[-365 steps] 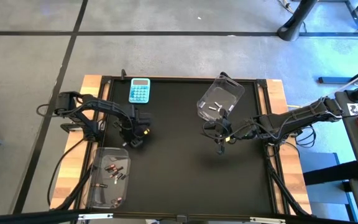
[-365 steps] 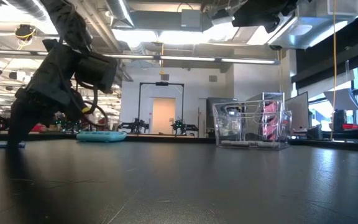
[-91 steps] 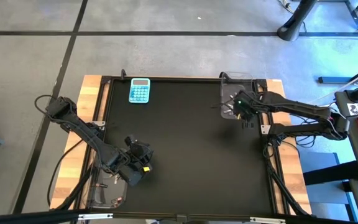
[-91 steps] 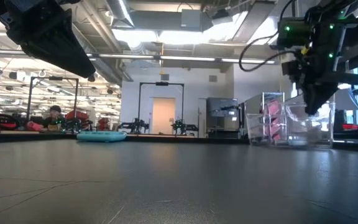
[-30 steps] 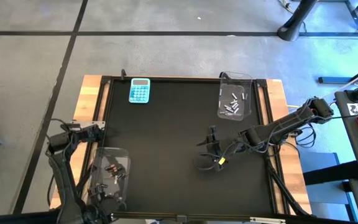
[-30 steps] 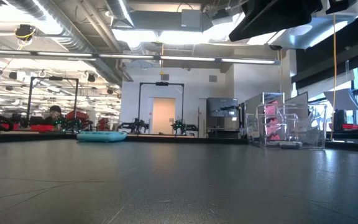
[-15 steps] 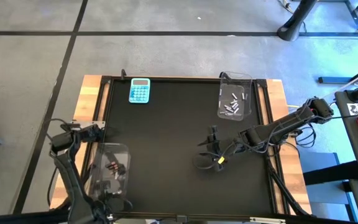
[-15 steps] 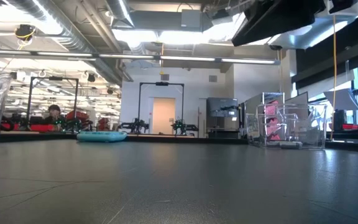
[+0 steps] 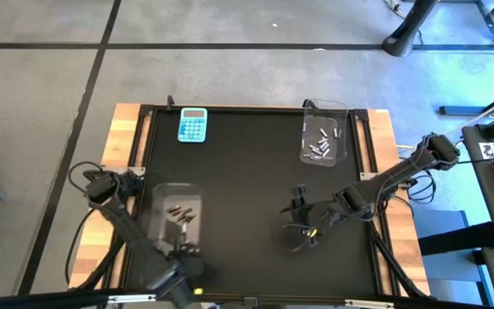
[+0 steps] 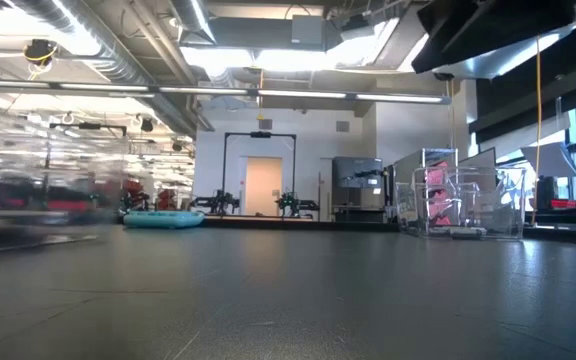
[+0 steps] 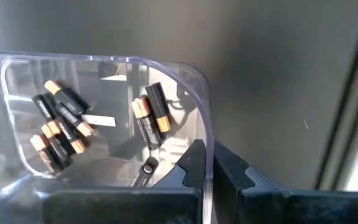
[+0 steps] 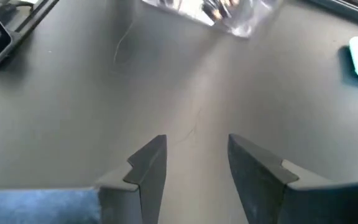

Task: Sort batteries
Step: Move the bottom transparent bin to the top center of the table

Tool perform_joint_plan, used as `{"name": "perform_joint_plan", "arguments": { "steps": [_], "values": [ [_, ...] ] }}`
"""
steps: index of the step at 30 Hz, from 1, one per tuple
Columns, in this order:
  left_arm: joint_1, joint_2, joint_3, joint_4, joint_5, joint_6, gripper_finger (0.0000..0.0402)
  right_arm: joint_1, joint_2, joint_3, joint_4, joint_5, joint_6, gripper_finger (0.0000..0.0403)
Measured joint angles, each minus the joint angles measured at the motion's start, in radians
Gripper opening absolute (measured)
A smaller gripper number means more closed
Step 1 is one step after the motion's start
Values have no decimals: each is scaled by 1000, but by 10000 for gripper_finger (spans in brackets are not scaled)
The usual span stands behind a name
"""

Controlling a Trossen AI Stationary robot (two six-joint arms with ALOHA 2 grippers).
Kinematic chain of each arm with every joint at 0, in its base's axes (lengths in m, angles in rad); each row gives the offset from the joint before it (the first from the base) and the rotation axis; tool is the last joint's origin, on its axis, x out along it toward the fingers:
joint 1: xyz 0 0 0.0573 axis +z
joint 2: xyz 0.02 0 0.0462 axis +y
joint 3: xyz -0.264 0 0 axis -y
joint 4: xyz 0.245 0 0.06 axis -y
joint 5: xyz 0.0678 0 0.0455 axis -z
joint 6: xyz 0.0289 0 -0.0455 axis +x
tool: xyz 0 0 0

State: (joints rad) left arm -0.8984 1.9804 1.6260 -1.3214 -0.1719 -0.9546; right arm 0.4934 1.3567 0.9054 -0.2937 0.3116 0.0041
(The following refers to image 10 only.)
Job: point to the clear plastic bin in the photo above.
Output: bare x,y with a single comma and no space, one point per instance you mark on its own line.
498,210
43,165

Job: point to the silver AA battery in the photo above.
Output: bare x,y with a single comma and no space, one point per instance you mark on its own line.
468,232
440,231

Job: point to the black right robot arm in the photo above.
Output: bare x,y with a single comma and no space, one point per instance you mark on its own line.
543,15

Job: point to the silver ventilation unit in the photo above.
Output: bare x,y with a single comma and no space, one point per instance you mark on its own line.
498,62

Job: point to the grey panel board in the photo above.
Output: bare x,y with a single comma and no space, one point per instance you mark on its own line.
483,157

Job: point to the grey ceiling box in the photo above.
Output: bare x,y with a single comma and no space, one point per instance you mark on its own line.
308,30

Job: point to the pink cloth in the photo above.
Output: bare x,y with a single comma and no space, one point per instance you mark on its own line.
438,180

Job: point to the long ceiling light bar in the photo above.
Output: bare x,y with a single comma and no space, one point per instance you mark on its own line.
318,94

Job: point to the dark monitor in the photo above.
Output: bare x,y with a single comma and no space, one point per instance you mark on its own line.
355,172

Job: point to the small red box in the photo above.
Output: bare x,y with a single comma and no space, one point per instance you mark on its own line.
563,203

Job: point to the beige door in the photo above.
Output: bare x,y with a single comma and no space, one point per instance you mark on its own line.
263,187

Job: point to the red crate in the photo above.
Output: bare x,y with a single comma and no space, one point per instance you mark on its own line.
167,200

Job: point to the teal oval tray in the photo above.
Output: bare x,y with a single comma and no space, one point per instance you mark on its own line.
163,219

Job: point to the grey wall vent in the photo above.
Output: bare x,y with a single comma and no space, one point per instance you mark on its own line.
265,124
342,126

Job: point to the silver spiral air duct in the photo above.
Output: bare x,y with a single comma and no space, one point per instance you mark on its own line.
113,55

